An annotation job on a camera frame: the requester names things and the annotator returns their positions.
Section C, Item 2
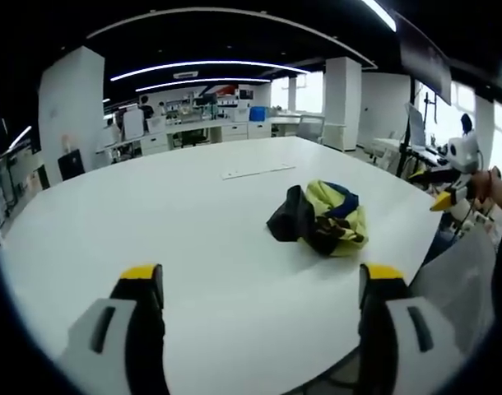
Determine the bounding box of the grey mesh chair back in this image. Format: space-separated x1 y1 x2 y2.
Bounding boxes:
410 234 499 363

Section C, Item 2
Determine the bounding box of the short ceiling light strip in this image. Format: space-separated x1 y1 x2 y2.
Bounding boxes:
134 77 273 93

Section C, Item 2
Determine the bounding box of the tilted grey monitor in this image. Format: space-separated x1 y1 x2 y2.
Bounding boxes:
404 102 428 150

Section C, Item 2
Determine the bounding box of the yellow black blue garment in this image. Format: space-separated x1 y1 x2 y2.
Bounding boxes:
266 179 370 258

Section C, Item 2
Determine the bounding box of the person's right hand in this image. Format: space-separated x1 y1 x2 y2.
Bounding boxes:
467 165 502 207

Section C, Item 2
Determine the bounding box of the grey office chair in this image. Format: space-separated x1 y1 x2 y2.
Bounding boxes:
296 114 327 144

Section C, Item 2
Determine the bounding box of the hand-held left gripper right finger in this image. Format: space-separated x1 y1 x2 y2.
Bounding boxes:
356 263 469 395

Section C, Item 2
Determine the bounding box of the bright ceiling light bar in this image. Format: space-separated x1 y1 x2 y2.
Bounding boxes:
360 0 399 33

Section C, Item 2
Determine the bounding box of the white rectangular template panel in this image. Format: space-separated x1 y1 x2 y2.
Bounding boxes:
221 164 297 181

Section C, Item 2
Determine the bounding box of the black chair back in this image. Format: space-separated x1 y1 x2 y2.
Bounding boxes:
57 149 87 182

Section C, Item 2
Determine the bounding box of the dark hanging banner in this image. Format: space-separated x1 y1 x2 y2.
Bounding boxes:
397 18 454 106

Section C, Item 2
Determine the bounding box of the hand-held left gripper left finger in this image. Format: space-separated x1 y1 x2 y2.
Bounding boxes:
58 263 170 395

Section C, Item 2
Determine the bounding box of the white box appliance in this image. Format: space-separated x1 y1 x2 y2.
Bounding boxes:
123 109 146 142

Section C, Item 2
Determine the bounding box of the long ceiling light strip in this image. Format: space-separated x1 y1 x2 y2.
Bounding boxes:
109 60 312 82

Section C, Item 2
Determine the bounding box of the white cabinet row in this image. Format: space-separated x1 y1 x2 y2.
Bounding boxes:
139 117 272 156

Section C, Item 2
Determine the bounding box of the black tripod stand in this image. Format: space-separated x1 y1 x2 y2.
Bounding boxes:
395 88 416 179

